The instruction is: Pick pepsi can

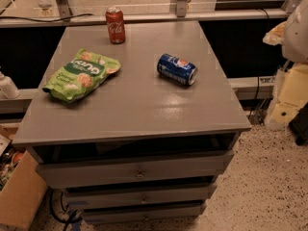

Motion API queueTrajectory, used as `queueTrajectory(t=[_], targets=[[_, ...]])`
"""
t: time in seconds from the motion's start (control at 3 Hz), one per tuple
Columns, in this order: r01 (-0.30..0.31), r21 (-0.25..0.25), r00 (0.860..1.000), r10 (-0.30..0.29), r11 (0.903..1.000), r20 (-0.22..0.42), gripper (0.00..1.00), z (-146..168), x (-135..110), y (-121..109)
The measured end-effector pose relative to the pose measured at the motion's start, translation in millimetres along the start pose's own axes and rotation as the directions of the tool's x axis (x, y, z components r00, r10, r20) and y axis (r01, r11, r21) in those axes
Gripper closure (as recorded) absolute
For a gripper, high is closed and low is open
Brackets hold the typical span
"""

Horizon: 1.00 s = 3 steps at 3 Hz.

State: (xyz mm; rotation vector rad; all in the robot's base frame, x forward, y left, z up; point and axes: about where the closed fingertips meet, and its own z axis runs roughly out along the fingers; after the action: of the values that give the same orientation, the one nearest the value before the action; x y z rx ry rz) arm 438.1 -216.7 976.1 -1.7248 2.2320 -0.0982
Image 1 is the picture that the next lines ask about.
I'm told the red coca-cola can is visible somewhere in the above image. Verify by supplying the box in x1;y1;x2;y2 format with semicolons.
105;7;126;43

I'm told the black hanging cable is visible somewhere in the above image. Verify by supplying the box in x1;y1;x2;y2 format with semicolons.
247;8;271;122

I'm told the bottom grey drawer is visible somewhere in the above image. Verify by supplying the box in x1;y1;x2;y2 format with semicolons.
83;201;206;224

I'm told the blue pepsi can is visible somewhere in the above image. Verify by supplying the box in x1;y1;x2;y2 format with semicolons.
157;54;198;86

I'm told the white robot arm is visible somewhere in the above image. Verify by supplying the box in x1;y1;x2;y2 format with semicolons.
282;0;308;64

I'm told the middle grey drawer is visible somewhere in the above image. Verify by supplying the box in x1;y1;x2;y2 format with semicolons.
64;183;217;210

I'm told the cardboard box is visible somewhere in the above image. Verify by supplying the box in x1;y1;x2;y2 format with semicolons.
0;124;49;231

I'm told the grey drawer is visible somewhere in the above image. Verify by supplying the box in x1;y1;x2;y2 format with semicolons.
83;201;206;224
64;183;217;210
37;150;233;189

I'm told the black cable on floor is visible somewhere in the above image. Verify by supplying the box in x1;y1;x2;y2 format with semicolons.
48;189;84;231

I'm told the grey drawer cabinet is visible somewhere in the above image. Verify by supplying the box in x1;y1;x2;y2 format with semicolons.
13;21;250;217

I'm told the top grey drawer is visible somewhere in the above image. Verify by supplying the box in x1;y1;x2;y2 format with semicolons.
37;150;233;189

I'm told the grey metal rail frame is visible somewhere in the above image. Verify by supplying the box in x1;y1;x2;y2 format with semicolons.
0;0;301;28

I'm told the green snack bag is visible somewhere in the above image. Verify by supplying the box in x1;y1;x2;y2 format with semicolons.
42;48;121;103

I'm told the black cable on ledge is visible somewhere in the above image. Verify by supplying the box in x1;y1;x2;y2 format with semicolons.
0;13;94;23

